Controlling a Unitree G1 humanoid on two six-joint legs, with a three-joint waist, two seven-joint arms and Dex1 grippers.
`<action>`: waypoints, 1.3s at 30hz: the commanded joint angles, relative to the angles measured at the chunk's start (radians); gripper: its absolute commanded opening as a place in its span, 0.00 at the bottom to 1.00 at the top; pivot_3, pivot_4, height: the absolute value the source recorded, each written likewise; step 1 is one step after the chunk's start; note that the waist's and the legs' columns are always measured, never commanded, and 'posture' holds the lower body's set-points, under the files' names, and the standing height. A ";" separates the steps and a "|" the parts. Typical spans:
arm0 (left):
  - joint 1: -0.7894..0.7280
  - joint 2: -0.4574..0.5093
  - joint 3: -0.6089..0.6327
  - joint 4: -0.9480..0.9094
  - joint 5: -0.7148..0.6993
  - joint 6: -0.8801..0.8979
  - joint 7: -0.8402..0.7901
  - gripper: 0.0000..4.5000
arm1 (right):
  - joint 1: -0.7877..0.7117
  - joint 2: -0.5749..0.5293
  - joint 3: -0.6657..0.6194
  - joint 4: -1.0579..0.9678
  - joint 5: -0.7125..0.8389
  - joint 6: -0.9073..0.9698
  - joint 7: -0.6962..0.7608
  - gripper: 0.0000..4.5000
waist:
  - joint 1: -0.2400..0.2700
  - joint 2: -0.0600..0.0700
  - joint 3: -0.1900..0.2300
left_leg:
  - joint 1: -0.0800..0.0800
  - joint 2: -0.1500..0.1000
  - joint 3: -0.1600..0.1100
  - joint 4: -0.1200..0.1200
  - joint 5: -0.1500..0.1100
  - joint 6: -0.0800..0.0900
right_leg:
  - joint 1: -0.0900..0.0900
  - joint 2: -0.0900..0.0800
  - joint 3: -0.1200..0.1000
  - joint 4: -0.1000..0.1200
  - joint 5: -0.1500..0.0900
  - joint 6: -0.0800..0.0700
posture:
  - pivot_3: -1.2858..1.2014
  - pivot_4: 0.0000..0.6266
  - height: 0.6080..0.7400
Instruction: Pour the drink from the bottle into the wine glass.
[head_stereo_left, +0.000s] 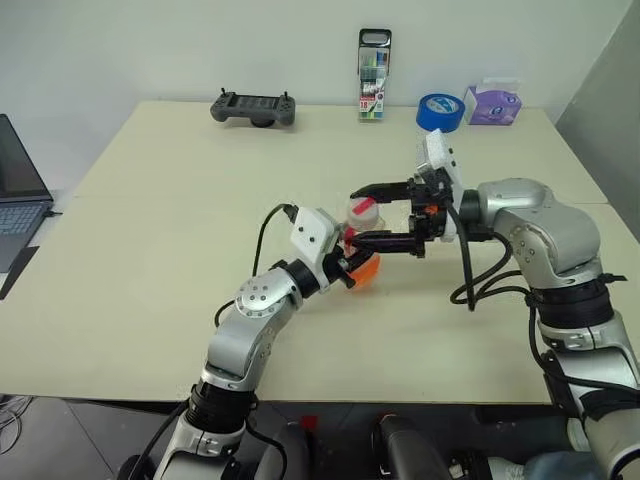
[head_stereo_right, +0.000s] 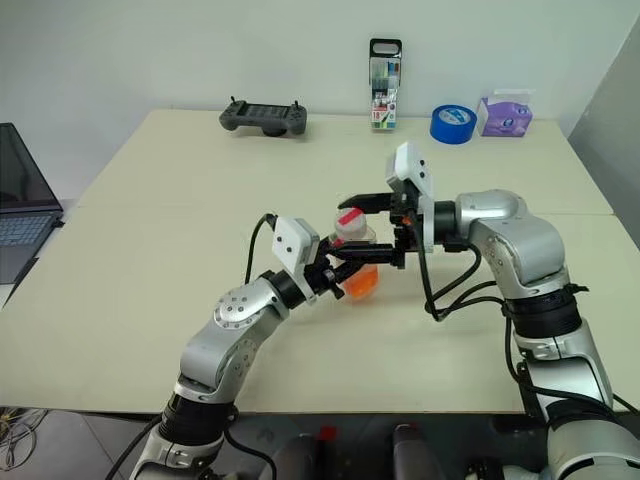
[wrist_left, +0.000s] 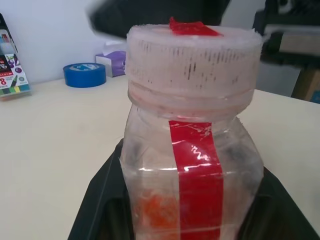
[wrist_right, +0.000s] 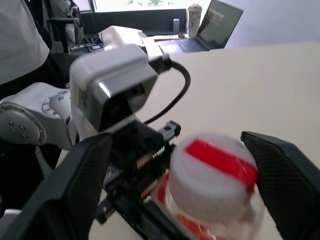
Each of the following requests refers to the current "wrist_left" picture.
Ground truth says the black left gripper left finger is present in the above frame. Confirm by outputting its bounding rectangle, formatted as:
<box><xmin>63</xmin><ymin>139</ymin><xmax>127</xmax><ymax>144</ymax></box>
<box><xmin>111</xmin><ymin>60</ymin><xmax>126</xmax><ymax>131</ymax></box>
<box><xmin>67</xmin><ymin>138</ymin><xmax>137</xmax><ymax>240</ymax></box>

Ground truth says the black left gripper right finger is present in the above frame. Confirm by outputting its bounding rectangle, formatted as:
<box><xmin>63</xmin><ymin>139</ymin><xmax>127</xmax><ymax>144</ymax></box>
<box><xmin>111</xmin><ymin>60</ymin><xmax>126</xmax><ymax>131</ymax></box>
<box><xmin>236</xmin><ymin>164</ymin><xmax>320</xmax><ymax>240</ymax></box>

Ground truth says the dark blurred background object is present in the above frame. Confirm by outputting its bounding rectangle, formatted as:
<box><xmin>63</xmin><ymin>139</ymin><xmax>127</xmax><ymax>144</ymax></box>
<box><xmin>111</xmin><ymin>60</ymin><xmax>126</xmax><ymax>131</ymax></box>
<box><xmin>84</xmin><ymin>0</ymin><xmax>232</xmax><ymax>40</ymax></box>

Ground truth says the blue tape roll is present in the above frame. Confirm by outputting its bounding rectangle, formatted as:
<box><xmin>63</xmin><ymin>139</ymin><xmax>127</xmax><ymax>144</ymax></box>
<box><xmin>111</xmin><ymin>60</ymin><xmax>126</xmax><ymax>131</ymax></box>
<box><xmin>62</xmin><ymin>61</ymin><xmax>107</xmax><ymax>89</ymax></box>

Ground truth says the purple tissue box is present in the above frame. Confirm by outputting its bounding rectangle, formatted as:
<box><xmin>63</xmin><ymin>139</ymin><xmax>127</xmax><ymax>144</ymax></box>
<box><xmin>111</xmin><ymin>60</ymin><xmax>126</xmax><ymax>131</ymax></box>
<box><xmin>94</xmin><ymin>40</ymin><xmax>127</xmax><ymax>78</ymax></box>

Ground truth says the brown cardboard box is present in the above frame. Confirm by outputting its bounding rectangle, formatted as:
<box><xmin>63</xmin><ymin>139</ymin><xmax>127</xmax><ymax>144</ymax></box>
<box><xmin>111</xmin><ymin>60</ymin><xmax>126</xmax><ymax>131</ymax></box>
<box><xmin>291</xmin><ymin>65</ymin><xmax>320</xmax><ymax>104</ymax></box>

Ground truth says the colour marker pen pack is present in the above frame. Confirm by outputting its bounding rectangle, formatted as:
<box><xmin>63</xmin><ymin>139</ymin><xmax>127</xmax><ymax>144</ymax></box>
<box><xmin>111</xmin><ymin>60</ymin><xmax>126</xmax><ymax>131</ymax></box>
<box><xmin>0</xmin><ymin>12</ymin><xmax>33</xmax><ymax>101</ymax></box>

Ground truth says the clear plastic bottle red tape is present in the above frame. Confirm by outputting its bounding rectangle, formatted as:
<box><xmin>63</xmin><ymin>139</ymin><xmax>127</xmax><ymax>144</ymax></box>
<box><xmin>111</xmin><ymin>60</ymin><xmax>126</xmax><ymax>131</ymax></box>
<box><xmin>119</xmin><ymin>16</ymin><xmax>265</xmax><ymax>240</ymax></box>

